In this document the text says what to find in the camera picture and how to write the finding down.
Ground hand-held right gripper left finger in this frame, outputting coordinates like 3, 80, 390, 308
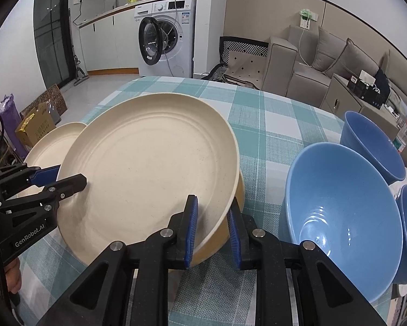
45, 194, 199, 326

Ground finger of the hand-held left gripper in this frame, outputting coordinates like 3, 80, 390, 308
0, 173, 88, 216
0, 163, 61, 195

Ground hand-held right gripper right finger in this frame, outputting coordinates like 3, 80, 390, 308
226, 199, 387, 326

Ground large cream plate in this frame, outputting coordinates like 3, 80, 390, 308
56, 92, 245, 268

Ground person's left hand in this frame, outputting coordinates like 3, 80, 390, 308
1, 257, 23, 294

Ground small cream plate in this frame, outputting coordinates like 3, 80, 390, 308
15, 121, 88, 199

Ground cardboard box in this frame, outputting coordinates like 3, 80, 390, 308
15, 104, 56, 148

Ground purple bag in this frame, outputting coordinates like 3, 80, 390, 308
0, 94, 27, 158

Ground brown patterned bag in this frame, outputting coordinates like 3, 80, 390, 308
20, 84, 68, 116

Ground floor mop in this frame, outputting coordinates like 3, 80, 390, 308
73, 54, 90, 87

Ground teal checked tablecloth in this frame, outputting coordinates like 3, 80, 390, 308
11, 76, 407, 326

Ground dark glass door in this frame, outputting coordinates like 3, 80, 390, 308
34, 0, 71, 92

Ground white kitchen cabinet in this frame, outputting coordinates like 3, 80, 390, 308
78, 2, 139, 75

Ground grey sofa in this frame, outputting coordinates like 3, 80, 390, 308
261, 25, 391, 109

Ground beige dotted striped-border mat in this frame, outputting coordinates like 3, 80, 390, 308
203, 36, 269, 90

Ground beige side cabinet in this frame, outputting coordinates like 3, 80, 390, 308
321, 74, 391, 118

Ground white washing machine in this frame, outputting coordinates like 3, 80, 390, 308
134, 0, 197, 79

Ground black box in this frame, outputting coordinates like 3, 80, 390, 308
346, 76, 387, 109

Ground clear plastic water bottle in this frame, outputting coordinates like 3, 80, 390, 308
394, 119, 407, 154

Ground grey sofa cushion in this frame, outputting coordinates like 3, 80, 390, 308
312, 26, 348, 72
326, 39, 381, 80

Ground dark clothes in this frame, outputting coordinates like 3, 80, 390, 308
373, 68, 392, 96

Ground white charging cable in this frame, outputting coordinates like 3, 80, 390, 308
299, 28, 313, 67

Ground wall socket with green charger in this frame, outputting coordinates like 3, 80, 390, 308
297, 8, 313, 29

